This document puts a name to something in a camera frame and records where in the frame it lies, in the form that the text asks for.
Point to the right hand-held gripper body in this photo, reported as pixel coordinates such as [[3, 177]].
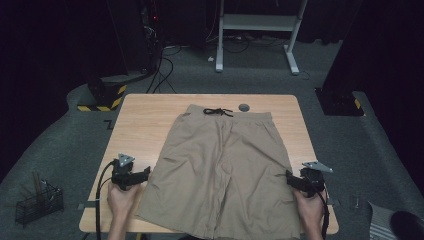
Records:
[[313, 181]]

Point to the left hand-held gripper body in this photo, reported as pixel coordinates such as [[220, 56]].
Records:
[[121, 173]]

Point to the khaki shorts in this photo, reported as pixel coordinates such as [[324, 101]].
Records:
[[226, 166]]

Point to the person's right hand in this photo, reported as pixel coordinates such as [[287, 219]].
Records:
[[310, 206]]

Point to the person's left hand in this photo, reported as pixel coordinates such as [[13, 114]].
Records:
[[121, 200]]

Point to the grey tape strip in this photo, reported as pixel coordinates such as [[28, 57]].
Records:
[[87, 204], [334, 201]]

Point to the grey striped cloth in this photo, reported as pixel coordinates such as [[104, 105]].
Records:
[[378, 223]]

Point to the black yellow striped stand base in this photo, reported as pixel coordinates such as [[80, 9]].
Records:
[[106, 95]]

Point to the dark equipment rack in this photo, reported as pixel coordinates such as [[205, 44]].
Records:
[[133, 36]]

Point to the white metal desk frame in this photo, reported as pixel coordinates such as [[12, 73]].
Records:
[[256, 22]]

